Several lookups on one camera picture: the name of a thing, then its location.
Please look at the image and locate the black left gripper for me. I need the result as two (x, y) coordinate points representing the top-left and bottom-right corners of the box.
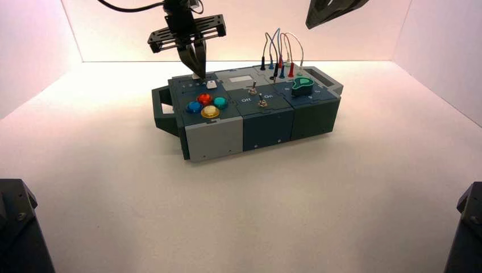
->
(147, 0), (227, 80)

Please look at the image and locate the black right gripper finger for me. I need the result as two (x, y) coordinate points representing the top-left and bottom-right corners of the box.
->
(305, 0), (327, 30)
(308, 0), (370, 30)

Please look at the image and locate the white banana plug lead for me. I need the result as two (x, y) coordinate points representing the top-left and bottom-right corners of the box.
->
(285, 32), (305, 74)

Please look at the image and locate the yellow dome push button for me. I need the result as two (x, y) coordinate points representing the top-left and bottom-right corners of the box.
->
(201, 105), (221, 119)

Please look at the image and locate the red banana plug lead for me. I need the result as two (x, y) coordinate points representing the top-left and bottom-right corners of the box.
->
(278, 32), (295, 78)

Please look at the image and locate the black banana plug lead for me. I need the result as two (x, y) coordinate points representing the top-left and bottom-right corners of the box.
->
(260, 32), (280, 83)

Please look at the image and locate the green rimmed rotary knob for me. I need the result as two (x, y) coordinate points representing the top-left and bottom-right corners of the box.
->
(290, 77), (315, 98)

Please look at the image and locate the grey and blue control box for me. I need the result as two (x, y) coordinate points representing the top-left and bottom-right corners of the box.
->
(151, 65), (344, 163)

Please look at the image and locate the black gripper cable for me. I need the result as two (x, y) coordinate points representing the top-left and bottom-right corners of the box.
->
(98, 0), (167, 13)

